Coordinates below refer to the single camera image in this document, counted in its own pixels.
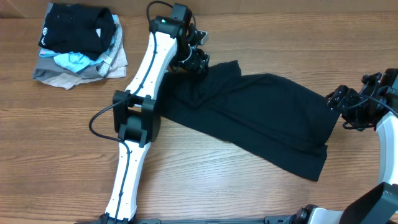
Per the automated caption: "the beige folded garment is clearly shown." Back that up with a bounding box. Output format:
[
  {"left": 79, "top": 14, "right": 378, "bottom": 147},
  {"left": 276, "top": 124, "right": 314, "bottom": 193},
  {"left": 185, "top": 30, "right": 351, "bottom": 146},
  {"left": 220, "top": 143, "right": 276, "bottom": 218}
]
[{"left": 40, "top": 20, "right": 128, "bottom": 90}]

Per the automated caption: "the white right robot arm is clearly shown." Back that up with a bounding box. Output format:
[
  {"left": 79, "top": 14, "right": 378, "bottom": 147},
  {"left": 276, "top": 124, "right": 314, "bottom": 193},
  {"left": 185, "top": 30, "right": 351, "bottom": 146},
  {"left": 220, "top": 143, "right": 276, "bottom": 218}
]
[{"left": 308, "top": 68, "right": 397, "bottom": 223}]

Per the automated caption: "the black t-shirt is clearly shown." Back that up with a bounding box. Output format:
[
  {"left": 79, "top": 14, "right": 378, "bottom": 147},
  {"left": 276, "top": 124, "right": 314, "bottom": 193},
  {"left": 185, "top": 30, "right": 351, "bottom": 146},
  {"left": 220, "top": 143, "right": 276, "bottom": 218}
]
[{"left": 156, "top": 61, "right": 339, "bottom": 181}]

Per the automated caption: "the black folded shirt on pile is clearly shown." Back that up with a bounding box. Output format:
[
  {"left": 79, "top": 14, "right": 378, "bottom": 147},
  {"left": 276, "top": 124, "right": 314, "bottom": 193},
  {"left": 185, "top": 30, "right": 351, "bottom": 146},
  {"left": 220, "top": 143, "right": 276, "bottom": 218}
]
[{"left": 38, "top": 3, "right": 116, "bottom": 60}]

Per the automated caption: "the grey folded garment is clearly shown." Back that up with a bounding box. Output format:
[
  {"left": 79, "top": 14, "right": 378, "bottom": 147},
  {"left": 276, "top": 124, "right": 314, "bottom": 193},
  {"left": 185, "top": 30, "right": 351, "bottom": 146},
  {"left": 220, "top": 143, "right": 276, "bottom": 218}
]
[{"left": 32, "top": 57, "right": 103, "bottom": 84}]

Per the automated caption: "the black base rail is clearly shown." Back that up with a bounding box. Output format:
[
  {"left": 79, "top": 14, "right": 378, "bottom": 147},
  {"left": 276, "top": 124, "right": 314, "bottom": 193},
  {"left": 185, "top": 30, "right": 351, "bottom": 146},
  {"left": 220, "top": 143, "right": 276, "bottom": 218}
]
[{"left": 74, "top": 203, "right": 343, "bottom": 224}]

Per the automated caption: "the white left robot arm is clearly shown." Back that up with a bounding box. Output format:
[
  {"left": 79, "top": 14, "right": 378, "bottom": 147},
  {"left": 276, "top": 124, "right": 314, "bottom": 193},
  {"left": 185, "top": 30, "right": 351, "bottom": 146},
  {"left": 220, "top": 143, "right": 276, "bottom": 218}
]
[{"left": 95, "top": 3, "right": 210, "bottom": 223}]

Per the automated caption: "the light blue folded garment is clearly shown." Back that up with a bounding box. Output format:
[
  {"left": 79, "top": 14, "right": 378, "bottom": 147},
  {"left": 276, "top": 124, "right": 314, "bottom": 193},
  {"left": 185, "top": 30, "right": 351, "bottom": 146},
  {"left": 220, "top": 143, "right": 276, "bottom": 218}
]
[{"left": 39, "top": 49, "right": 103, "bottom": 73}]

